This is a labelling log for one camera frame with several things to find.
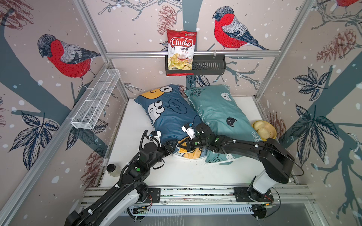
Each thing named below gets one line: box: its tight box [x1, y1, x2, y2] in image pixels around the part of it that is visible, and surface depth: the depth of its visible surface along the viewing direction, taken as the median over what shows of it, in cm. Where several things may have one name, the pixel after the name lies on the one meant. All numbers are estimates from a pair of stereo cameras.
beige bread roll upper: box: [252, 120, 266, 131], surface depth 96 cm
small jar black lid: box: [106, 163, 116, 173], surface depth 75 cm
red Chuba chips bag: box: [166, 29, 198, 77], surface depth 86 cm
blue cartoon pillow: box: [133, 84, 207, 160], surface depth 94 cm
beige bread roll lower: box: [257, 127, 270, 139], surface depth 92 cm
